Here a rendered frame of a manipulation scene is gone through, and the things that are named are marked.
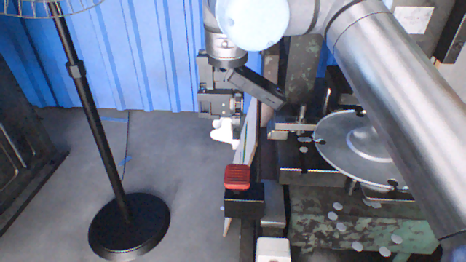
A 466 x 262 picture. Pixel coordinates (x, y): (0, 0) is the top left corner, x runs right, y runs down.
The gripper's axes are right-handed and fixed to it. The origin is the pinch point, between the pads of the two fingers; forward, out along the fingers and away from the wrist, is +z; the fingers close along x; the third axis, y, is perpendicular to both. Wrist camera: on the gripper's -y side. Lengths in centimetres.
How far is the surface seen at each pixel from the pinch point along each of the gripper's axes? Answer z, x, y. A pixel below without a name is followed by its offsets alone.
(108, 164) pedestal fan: 43, -34, 53
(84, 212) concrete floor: 85, -41, 80
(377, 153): 6.1, -5.8, -32.1
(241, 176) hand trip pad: 8.8, 1.0, -0.9
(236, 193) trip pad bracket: 14.2, 1.3, 0.2
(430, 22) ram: -21.3, -14.5, -37.0
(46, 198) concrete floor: 85, -48, 104
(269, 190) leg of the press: 20.7, -5.9, -8.2
